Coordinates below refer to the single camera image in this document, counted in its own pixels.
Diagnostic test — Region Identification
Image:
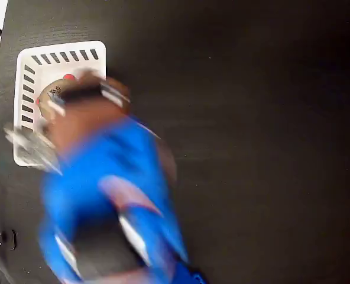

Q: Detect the white plastic basket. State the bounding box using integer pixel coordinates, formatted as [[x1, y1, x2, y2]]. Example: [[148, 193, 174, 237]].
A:
[[12, 40, 107, 168]]

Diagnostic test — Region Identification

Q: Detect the black table clamp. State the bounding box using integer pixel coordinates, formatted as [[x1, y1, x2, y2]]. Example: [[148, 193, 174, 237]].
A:
[[0, 229, 18, 251]]

